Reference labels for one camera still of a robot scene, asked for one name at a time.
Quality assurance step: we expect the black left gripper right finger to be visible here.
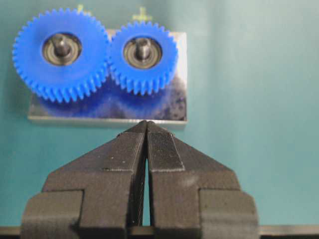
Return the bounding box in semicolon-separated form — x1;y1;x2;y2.
147;122;259;239

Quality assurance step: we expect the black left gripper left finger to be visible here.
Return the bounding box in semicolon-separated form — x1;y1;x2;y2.
20;121;147;239

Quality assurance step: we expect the steel shaft in large gear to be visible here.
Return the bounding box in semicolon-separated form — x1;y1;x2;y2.
51;34;70;57

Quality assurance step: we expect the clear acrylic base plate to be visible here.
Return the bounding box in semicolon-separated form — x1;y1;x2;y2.
27;32;187;129

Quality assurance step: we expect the threaded steel shaft with collar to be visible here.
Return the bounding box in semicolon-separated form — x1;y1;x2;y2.
136;38;151;60

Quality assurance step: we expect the small blue plastic gear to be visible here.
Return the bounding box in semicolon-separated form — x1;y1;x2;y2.
108;22;178;95

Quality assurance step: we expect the large blue plastic gear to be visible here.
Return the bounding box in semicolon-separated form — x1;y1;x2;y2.
12;9;109;103

